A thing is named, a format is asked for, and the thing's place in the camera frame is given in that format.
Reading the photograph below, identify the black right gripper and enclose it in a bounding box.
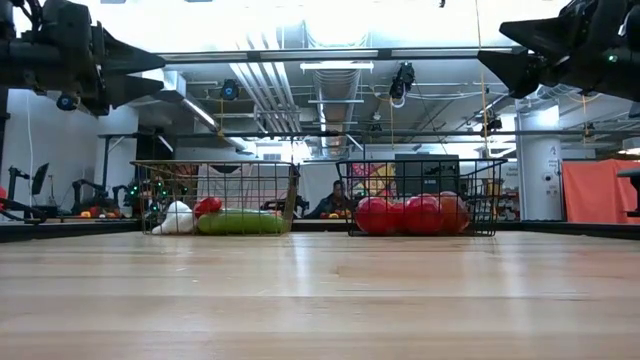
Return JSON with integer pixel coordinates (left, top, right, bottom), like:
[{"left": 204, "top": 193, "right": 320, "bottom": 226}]
[{"left": 477, "top": 0, "right": 640, "bottom": 101}]

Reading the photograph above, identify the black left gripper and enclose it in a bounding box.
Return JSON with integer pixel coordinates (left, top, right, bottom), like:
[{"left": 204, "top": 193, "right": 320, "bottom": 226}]
[{"left": 19, "top": 0, "right": 166, "bottom": 117}]

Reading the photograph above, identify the white garlic bulb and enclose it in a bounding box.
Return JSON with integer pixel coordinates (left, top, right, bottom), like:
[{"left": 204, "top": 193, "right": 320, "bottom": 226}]
[{"left": 151, "top": 199, "right": 197, "bottom": 235}]

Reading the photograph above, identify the long red chili pepper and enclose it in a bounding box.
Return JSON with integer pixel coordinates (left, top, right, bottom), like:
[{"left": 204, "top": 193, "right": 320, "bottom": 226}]
[{"left": 193, "top": 196, "right": 224, "bottom": 219}]

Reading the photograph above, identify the yellow-orange lemon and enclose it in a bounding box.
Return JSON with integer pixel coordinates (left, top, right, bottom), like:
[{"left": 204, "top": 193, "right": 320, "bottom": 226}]
[{"left": 437, "top": 191, "right": 471, "bottom": 234}]

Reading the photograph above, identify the green cucumber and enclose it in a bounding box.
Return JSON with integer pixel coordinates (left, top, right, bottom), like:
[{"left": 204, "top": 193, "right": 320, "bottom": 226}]
[{"left": 196, "top": 209, "right": 287, "bottom": 236}]

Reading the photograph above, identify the red tomato with green leaf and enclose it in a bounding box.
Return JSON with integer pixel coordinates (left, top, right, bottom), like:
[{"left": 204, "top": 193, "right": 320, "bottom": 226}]
[{"left": 397, "top": 193, "right": 444, "bottom": 236}]

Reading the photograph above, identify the white ceiling unit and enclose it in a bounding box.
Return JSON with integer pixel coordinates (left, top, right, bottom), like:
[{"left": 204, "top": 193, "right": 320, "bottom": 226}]
[{"left": 162, "top": 69, "right": 187, "bottom": 94}]

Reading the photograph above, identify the white round column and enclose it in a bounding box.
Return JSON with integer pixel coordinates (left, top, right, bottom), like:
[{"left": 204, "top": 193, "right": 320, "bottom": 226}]
[
  {"left": 514, "top": 102, "right": 564, "bottom": 221},
  {"left": 94, "top": 107, "right": 140, "bottom": 191}
]

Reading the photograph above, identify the black monitor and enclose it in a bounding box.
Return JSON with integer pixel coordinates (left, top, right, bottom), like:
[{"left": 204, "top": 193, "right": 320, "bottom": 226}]
[{"left": 30, "top": 162, "right": 50, "bottom": 197}]

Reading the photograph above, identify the black overhead crossbar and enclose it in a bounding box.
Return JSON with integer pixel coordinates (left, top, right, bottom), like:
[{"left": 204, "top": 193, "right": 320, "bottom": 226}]
[{"left": 154, "top": 47, "right": 516, "bottom": 65}]

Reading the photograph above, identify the white cloth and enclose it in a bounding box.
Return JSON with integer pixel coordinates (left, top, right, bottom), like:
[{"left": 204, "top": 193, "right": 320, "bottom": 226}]
[{"left": 195, "top": 163, "right": 281, "bottom": 214}]

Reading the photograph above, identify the orange cloth partition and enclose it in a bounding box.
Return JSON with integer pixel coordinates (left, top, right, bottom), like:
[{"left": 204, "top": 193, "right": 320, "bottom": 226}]
[{"left": 561, "top": 158, "right": 640, "bottom": 225}]

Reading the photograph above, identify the black screen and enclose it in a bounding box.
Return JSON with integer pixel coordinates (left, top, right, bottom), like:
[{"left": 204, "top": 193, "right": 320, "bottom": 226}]
[{"left": 394, "top": 153, "right": 460, "bottom": 199}]

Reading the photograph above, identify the person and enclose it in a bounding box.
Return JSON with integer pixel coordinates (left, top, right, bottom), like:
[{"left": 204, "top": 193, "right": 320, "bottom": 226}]
[{"left": 305, "top": 179, "right": 354, "bottom": 220}]

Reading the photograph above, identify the black ceiling cord reel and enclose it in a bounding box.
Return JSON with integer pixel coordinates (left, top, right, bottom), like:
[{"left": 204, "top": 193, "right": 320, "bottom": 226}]
[
  {"left": 55, "top": 92, "right": 80, "bottom": 112},
  {"left": 219, "top": 78, "right": 241, "bottom": 102}
]

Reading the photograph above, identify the gold wire basket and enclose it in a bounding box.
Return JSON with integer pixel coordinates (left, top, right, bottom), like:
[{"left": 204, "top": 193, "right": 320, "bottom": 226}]
[{"left": 130, "top": 159, "right": 301, "bottom": 235}]

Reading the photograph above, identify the black ceiling camera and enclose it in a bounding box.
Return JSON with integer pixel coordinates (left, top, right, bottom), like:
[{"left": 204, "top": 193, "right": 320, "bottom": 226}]
[{"left": 388, "top": 62, "right": 416, "bottom": 109}]

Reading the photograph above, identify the black wire basket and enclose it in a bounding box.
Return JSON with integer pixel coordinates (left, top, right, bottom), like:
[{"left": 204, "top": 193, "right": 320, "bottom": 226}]
[{"left": 335, "top": 158, "right": 509, "bottom": 237}]

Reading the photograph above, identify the black aluminium table frame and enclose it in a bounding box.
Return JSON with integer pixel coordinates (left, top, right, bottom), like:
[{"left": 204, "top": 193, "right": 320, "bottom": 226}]
[{"left": 0, "top": 218, "right": 640, "bottom": 240}]

